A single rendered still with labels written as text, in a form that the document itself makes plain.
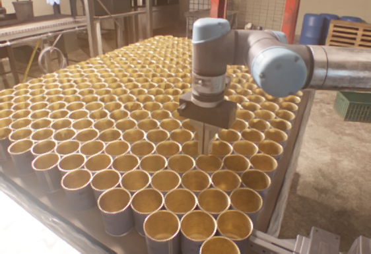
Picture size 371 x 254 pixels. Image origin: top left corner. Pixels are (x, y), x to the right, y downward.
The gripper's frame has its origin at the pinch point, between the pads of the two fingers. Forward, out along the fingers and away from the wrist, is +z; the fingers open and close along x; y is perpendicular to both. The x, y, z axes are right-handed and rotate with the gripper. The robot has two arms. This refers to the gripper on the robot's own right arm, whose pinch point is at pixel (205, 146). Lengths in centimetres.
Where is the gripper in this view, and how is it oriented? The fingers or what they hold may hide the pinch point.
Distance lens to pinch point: 66.9
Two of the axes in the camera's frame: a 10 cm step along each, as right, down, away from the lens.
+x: 8.7, 2.3, -4.4
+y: -4.9, 4.0, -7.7
